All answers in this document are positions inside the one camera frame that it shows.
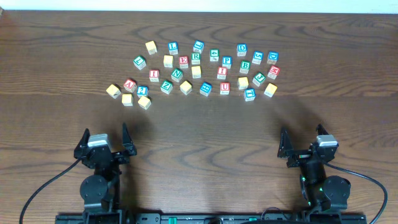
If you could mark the red U block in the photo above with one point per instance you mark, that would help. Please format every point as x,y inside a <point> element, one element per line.
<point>224,88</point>

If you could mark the blue P block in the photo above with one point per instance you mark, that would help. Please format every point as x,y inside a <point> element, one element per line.
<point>227,61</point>

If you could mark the yellow S block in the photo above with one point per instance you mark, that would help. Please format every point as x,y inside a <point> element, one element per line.
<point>168,61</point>

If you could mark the yellow centre block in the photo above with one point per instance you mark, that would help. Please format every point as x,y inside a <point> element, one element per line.
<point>196,72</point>

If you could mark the blue H block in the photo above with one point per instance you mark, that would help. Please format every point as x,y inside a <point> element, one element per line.
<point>205,89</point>

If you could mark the green N block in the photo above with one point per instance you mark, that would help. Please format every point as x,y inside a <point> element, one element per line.
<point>176,75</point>

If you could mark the yellow C block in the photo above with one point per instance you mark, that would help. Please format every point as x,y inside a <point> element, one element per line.
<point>127,99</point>

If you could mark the blue 2 block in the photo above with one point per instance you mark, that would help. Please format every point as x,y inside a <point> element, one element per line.
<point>142,91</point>

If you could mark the green L block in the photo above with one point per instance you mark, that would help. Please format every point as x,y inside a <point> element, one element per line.
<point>139,62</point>

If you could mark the yellow tilted O block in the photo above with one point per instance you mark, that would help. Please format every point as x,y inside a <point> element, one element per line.
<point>186,87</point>

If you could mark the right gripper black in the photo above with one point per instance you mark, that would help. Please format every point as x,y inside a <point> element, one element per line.
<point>300,156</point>

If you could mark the red M block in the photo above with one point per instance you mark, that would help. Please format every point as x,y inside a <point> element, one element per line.
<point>273,72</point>

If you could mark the red A block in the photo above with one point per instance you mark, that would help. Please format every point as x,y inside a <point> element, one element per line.
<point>130,85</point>

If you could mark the green J block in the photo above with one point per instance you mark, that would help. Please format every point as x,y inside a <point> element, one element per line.
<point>259,79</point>

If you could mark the red I block right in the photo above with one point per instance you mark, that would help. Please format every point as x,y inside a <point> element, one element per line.
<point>222,73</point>

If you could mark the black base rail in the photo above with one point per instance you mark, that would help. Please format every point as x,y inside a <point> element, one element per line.
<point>156,218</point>

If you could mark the green B block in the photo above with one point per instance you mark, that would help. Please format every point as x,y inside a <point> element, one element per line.
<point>244,67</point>

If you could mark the blue d block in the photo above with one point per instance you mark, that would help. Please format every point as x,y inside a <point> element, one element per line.
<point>272,58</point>
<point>241,50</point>

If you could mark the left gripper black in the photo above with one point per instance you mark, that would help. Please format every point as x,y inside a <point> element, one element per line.
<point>116,156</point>

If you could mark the green Z block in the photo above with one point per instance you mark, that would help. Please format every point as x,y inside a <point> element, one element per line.
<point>166,87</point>

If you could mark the blue 5 block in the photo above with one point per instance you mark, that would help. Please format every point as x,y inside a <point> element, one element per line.
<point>257,57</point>

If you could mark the yellow X block right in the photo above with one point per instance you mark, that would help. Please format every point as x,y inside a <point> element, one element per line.
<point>270,90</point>

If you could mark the blue D block right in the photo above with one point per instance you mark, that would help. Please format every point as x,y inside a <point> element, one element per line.
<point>272,58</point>

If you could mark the yellow block top left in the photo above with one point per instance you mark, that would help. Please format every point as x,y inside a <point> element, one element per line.
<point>151,47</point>

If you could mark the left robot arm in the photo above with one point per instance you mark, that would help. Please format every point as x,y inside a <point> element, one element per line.
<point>101,191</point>

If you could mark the yellow K block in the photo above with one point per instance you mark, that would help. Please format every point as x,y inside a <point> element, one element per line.
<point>113,91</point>

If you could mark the green R block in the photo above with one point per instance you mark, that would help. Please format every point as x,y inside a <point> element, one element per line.
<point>195,58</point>

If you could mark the blue T block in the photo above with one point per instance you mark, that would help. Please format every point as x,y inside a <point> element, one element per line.
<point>249,94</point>

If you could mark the yellow block near J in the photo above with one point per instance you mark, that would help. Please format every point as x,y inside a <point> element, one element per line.
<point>243,83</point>

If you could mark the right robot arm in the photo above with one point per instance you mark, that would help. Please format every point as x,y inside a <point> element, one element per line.
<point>327,196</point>

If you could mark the red i block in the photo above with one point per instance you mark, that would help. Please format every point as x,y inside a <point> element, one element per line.
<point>154,75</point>
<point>222,73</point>

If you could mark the red E block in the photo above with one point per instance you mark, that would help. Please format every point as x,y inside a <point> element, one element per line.
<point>183,62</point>

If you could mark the red I block left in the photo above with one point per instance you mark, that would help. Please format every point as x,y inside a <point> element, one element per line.
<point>154,75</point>

